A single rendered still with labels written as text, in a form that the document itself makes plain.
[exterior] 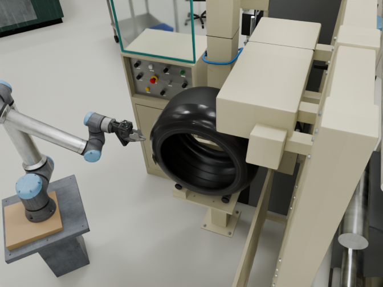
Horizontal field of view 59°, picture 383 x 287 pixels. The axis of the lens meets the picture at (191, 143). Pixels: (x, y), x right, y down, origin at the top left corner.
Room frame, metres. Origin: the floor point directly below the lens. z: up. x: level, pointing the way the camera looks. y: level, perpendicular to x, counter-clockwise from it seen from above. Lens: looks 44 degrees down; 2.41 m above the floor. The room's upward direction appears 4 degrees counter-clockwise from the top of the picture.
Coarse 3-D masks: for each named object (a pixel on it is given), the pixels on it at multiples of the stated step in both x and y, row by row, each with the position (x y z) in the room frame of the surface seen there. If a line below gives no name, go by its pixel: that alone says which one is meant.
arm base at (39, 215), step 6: (48, 204) 1.30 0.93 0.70; (54, 204) 1.34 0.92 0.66; (30, 210) 1.25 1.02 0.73; (36, 210) 1.25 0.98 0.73; (42, 210) 1.26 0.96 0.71; (48, 210) 1.28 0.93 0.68; (54, 210) 1.30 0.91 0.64; (30, 216) 1.25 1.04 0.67; (36, 216) 1.24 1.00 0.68; (42, 216) 1.24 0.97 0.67; (48, 216) 1.25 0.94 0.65; (36, 222) 1.22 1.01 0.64
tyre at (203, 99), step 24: (192, 96) 1.30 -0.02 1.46; (216, 96) 1.28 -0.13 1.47; (168, 120) 1.21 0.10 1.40; (192, 120) 1.15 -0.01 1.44; (168, 144) 1.39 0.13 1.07; (192, 144) 1.44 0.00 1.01; (240, 144) 1.06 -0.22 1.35; (168, 168) 1.20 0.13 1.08; (192, 168) 1.32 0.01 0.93; (216, 168) 1.32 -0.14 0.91; (240, 168) 1.03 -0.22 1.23; (216, 192) 1.08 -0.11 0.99
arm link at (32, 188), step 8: (24, 176) 1.39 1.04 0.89; (32, 176) 1.38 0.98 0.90; (40, 176) 1.41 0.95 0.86; (16, 184) 1.32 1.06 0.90; (24, 184) 1.32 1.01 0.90; (32, 184) 1.31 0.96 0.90; (40, 184) 1.33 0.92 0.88; (24, 192) 1.26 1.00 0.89; (32, 192) 1.27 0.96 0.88; (40, 192) 1.30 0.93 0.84; (24, 200) 1.25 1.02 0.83; (32, 200) 1.26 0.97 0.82; (40, 200) 1.28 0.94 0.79; (32, 208) 1.25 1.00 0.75
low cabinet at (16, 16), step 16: (0, 0) 5.34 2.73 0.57; (16, 0) 5.42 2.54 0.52; (32, 0) 5.52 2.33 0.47; (48, 0) 5.61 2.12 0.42; (0, 16) 5.30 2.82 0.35; (16, 16) 5.38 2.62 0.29; (32, 16) 5.48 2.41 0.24; (48, 16) 5.58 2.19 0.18; (0, 32) 5.30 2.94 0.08; (16, 32) 5.39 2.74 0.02
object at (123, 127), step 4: (112, 120) 1.47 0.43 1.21; (124, 120) 1.47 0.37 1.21; (112, 124) 1.45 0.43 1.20; (116, 124) 1.44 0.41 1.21; (120, 124) 1.44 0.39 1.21; (124, 124) 1.44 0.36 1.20; (128, 124) 1.44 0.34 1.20; (132, 124) 1.46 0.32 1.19; (112, 128) 1.45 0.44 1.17; (116, 128) 1.45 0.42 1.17; (120, 128) 1.41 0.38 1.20; (124, 128) 1.41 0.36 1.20; (128, 128) 1.41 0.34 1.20; (112, 132) 1.45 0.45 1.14; (120, 132) 1.41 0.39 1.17; (124, 132) 1.41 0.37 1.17; (128, 132) 1.41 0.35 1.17; (120, 136) 1.42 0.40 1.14; (124, 136) 1.40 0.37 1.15
